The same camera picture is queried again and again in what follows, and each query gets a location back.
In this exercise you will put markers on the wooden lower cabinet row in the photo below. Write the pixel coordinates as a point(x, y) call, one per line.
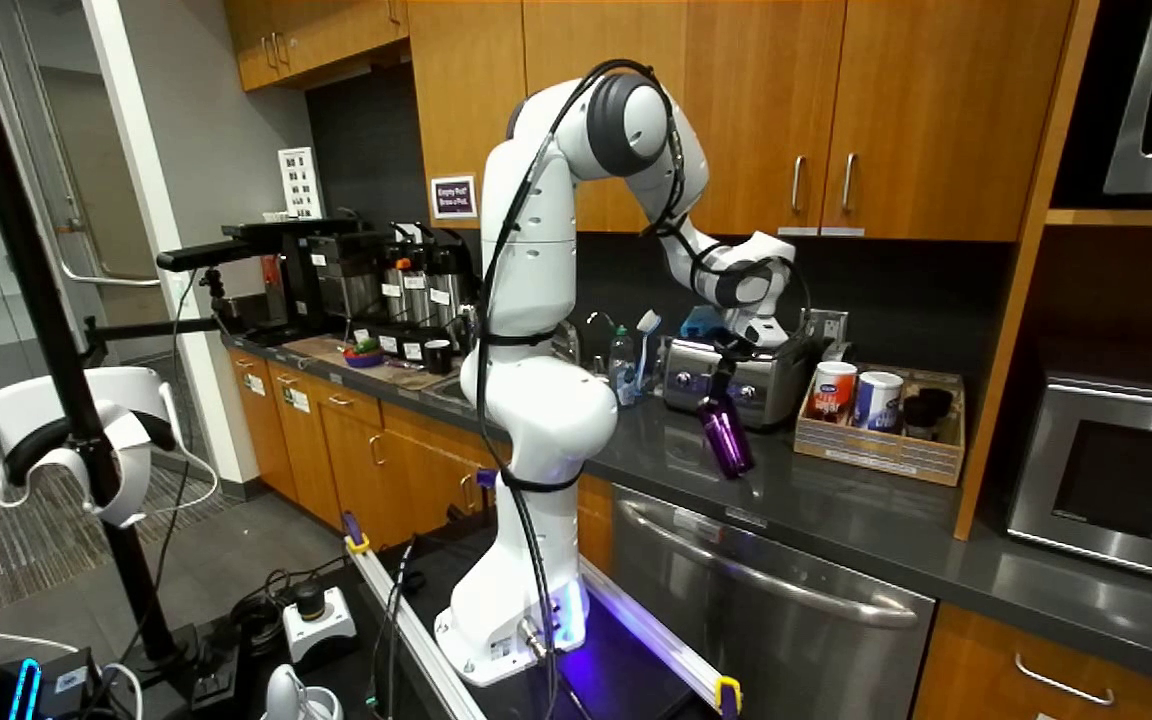
point(349, 461)

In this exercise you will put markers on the white wall plate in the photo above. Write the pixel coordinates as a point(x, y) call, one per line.
point(297, 180)

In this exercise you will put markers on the wooden appliance shelf column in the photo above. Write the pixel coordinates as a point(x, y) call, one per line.
point(1019, 320)

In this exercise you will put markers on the purple cabinet sign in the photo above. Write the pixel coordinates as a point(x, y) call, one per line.
point(453, 197)

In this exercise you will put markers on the black device with blue light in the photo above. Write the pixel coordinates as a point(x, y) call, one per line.
point(57, 687)

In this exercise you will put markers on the white and blue cup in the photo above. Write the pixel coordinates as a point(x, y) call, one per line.
point(879, 400)

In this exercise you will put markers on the small wooden corner cabinet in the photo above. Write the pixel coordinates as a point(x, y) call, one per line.
point(319, 41)

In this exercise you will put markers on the small black cup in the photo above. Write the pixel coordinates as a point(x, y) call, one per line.
point(437, 358)

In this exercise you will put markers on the red and white cup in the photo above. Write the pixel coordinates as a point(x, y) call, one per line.
point(835, 388)

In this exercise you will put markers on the black mug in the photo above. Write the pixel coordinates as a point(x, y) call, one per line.
point(924, 409)

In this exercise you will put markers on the purple tumbler cup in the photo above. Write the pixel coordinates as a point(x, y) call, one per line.
point(729, 443)

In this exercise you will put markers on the black coffee machine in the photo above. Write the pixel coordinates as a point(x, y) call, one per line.
point(338, 284)

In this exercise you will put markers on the stainless steel dishwasher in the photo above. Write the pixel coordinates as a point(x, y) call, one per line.
point(762, 627)

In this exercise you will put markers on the stainless steel toaster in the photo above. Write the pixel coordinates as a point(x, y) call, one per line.
point(690, 380)

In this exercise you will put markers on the wooden upper cabinet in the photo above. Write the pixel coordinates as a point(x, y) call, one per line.
point(923, 105)

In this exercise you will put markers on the white box with black knob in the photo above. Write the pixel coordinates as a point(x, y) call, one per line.
point(319, 627)

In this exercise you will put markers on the blue white dish brush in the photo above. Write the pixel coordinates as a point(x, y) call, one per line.
point(649, 340)

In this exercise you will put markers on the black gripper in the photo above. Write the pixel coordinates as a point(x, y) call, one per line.
point(744, 365)

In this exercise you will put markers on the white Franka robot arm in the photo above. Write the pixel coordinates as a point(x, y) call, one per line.
point(536, 265)

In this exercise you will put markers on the black stereo camera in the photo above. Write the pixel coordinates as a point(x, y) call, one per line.
point(256, 241)

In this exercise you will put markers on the wooden lower cabinet with drawer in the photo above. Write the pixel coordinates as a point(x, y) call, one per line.
point(1058, 674)

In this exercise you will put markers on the black camera stand pole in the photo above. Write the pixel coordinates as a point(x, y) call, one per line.
point(57, 347)

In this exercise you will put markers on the clear dish soap bottle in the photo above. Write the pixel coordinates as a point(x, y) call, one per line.
point(623, 373)

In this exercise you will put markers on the white VR headset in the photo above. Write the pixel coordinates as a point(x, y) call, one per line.
point(128, 452)

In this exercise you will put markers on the small purple bowl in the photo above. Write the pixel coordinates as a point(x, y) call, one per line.
point(361, 358)

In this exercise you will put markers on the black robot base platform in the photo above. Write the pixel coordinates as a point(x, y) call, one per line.
point(601, 674)

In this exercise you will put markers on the silver wall outlet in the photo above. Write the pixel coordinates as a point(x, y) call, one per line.
point(827, 326)

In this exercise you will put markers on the stainless microwave with dark door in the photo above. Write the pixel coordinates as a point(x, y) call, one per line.
point(1123, 481)

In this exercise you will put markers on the wooden cup tray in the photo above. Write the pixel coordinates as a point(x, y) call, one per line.
point(883, 452)

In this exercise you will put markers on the aluminium rail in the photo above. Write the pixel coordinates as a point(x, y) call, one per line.
point(403, 627)
point(657, 633)

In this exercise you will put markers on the white controller holder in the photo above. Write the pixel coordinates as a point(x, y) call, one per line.
point(289, 697)

